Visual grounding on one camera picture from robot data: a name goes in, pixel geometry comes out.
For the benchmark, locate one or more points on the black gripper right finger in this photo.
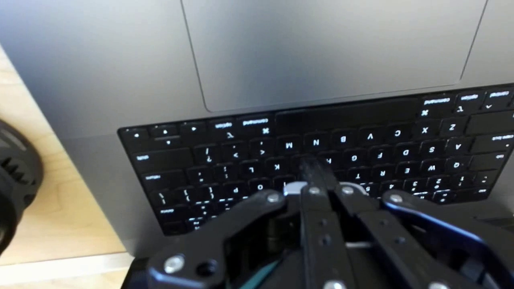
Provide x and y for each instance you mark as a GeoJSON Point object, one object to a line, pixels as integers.
{"type": "Point", "coordinates": [422, 244]}

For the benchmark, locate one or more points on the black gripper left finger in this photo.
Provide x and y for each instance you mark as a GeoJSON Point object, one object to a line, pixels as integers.
{"type": "Point", "coordinates": [223, 254]}

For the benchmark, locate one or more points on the grey laptop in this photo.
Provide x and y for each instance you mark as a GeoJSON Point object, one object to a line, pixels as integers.
{"type": "Point", "coordinates": [176, 109]}

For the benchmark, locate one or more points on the dark patterned mug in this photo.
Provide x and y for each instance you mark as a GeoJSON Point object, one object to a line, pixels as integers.
{"type": "Point", "coordinates": [21, 174]}

